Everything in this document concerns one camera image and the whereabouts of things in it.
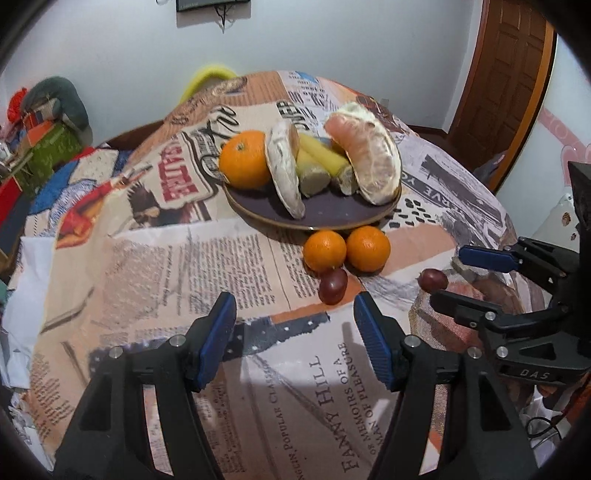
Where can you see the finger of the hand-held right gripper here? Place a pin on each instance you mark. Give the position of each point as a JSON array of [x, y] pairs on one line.
[[461, 309], [487, 258]]

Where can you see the grey plush pillow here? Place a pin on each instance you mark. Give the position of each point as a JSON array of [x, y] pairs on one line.
[[64, 92]]

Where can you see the white cloth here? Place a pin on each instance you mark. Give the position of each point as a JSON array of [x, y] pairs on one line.
[[23, 286]]

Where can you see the orange cardboard box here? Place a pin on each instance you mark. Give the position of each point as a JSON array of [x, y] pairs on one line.
[[40, 131]]

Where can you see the dark wooden bed frame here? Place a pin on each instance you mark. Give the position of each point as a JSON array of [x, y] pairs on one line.
[[138, 134]]

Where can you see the small black wall monitor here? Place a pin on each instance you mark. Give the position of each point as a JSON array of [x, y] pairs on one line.
[[212, 3]]

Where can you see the blue patchwork quilt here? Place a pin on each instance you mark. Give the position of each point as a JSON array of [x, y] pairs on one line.
[[87, 166]]

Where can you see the large orange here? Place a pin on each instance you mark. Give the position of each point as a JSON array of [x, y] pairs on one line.
[[244, 159]]

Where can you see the newspaper print tablecloth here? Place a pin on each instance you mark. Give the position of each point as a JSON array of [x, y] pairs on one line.
[[161, 258]]

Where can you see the yellow curved chair back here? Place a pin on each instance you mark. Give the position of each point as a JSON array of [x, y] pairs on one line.
[[203, 76]]

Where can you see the red plastic bag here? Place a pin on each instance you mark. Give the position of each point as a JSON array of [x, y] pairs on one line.
[[17, 104]]

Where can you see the dark red grape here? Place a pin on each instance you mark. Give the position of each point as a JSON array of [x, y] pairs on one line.
[[431, 280], [333, 286]]

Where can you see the pink wall sticker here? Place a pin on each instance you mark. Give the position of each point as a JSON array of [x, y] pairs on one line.
[[561, 134]]

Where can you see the purple ceramic plate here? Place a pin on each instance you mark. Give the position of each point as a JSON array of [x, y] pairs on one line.
[[323, 212]]

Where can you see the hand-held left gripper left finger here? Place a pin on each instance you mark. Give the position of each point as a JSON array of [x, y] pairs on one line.
[[217, 341]]

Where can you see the green fabric bag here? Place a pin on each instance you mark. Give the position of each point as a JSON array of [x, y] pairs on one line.
[[55, 147]]

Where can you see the red box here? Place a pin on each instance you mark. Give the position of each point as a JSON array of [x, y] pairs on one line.
[[11, 194]]

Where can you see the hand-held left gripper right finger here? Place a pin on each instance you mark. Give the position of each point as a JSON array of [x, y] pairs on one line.
[[374, 344]]

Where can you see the brown wooden door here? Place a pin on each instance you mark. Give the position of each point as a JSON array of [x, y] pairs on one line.
[[508, 69]]

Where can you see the small tangerine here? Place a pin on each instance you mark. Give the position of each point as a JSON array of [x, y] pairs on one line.
[[324, 250], [368, 248]]

